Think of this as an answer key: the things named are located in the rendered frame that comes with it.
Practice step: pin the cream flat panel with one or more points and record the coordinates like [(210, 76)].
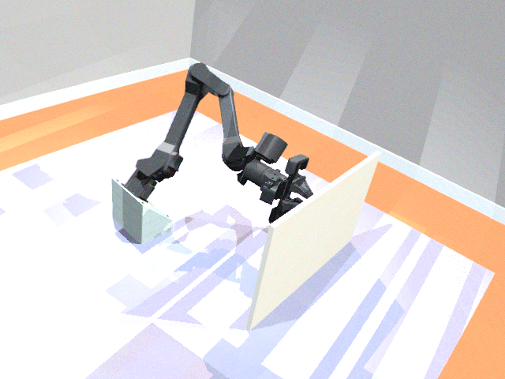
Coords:
[(302, 240)]

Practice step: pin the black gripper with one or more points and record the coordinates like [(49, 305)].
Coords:
[(294, 183)]

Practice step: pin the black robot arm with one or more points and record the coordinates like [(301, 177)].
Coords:
[(165, 160)]

